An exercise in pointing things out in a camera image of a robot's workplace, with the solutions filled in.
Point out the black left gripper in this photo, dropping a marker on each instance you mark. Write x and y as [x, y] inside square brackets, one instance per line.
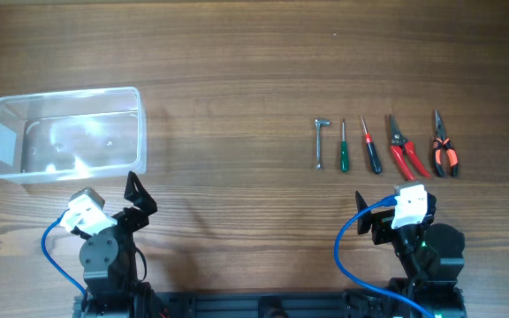
[141, 200]

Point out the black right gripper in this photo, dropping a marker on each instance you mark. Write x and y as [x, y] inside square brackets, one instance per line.
[382, 221]

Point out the clear plastic container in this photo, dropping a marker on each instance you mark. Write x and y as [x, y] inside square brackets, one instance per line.
[88, 133]

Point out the orange black needle-nose pliers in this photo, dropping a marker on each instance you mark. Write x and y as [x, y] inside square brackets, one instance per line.
[442, 146]

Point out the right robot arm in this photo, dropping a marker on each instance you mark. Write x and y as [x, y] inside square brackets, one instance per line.
[431, 255]

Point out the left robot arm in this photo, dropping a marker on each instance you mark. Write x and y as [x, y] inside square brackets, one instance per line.
[110, 269]

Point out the silver L-shaped socket wrench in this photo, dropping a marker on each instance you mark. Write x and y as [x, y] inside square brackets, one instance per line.
[319, 124]

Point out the black red handled screwdriver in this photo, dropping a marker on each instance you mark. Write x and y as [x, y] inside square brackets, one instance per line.
[374, 161]

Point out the green handled screwdriver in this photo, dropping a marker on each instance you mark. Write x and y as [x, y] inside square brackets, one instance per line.
[344, 156]

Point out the red handled snips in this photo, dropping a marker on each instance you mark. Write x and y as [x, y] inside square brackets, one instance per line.
[400, 147]

